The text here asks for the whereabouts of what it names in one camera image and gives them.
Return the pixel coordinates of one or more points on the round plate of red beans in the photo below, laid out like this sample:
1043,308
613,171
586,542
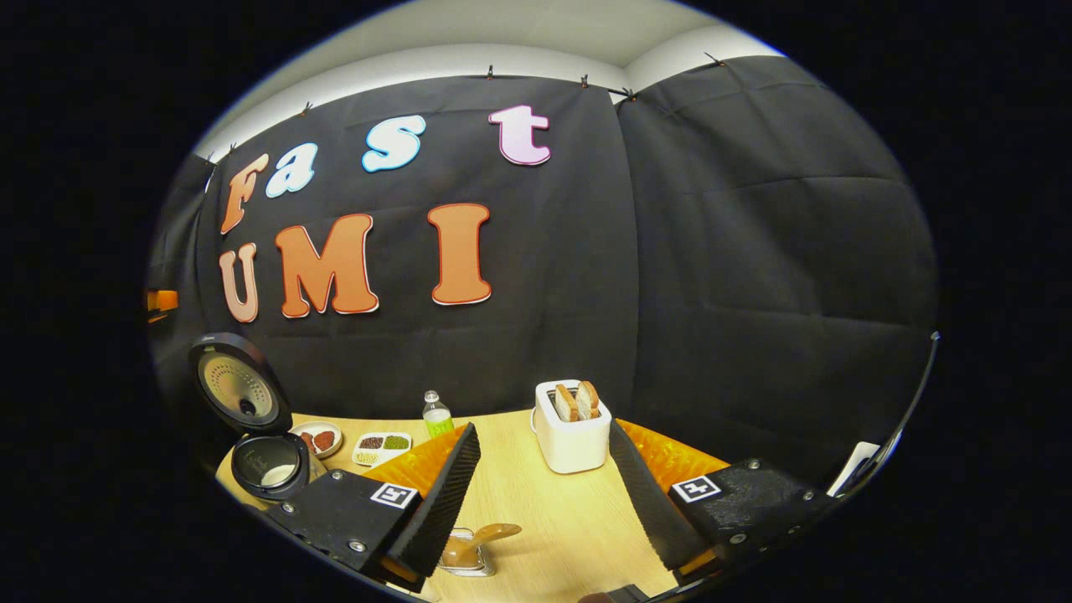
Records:
318,440

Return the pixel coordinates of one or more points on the toasted bread slice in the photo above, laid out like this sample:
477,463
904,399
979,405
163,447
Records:
566,404
588,399

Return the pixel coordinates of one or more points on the white divided bean dish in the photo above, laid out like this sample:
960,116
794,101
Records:
381,448

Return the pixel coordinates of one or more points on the white toaster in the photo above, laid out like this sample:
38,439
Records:
574,448

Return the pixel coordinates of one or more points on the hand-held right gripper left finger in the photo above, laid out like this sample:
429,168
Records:
440,502

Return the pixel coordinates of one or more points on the dark grey rice cooker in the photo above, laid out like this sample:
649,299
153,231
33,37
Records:
243,385

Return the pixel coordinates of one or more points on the wooden spoon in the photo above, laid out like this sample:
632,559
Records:
494,533

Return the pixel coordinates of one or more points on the black backdrop cloth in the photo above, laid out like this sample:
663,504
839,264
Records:
712,251

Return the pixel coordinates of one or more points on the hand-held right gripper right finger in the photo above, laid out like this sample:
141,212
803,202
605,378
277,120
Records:
649,502

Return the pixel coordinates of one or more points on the green drink bottle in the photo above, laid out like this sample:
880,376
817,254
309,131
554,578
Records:
437,419

